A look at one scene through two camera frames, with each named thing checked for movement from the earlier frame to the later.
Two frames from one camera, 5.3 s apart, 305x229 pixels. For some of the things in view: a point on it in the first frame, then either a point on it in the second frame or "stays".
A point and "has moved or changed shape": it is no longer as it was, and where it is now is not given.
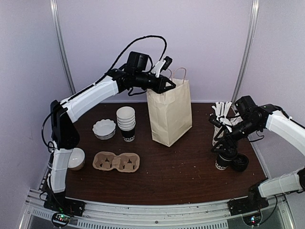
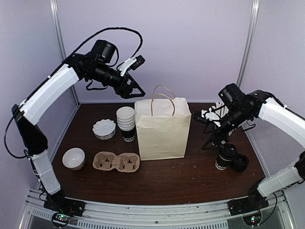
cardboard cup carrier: (126, 162) stays
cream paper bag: (170, 111) has moved or changed shape
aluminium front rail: (208, 215) stays
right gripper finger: (219, 145) -> (211, 143)
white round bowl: (77, 159) stays
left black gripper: (160, 88) -> (125, 93)
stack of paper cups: (126, 121) stays
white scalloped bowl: (104, 129) stays
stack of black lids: (239, 163) stays
